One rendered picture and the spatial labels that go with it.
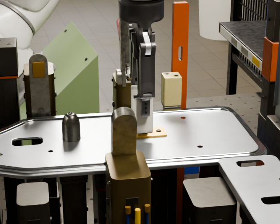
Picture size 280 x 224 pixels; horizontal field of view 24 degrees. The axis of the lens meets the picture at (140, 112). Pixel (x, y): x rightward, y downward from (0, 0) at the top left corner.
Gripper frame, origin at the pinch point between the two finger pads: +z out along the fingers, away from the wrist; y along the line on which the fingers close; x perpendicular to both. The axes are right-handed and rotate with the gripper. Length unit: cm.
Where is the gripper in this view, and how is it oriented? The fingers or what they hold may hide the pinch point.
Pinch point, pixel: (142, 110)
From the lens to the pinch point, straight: 114.2
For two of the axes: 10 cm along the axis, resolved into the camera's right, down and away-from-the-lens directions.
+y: 1.6, 3.7, -9.1
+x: 9.9, -0.7, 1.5
